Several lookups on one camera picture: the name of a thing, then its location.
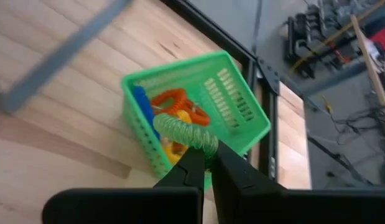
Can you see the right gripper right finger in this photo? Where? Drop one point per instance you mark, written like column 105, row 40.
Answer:
column 304, row 208

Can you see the wooden stick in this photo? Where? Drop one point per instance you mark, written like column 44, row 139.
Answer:
column 370, row 62

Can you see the black floor equipment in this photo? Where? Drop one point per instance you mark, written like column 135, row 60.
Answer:
column 304, row 37

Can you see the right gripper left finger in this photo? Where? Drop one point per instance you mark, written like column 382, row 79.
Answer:
column 123, row 207

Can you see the grey metal shelf riser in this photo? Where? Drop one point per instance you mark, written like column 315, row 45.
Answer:
column 61, row 56

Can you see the green plastic basket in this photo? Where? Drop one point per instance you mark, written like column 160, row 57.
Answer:
column 195, row 67

